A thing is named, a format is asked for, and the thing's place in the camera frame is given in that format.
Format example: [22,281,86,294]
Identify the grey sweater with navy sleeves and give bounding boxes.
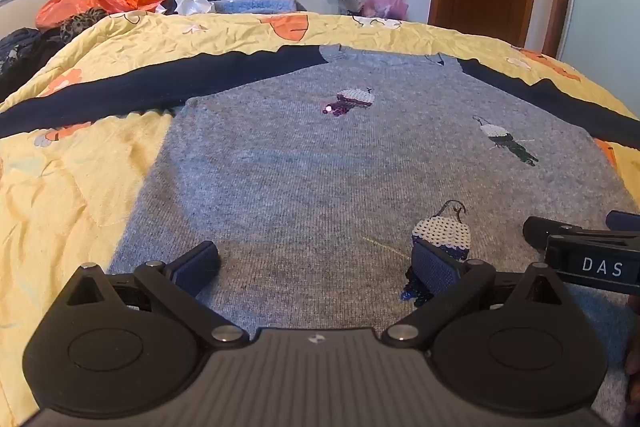
[0,43,640,414]

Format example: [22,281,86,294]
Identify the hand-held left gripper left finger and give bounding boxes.
[66,240,251,349]

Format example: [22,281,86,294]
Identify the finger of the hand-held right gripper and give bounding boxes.
[522,216,628,254]
[606,210,640,235]

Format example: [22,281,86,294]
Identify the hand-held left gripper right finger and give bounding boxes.
[381,240,567,349]

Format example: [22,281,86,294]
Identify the light blue knit cloth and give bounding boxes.
[214,0,307,16]

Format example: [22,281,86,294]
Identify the dark patterned clothes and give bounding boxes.
[0,8,109,102]

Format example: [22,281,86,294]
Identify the yellow printed blanket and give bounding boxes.
[0,9,640,427]

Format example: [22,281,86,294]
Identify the pink plastic bag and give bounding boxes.
[359,0,410,22]

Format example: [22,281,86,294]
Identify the white and dark crumpled cloth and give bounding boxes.
[155,0,217,16]

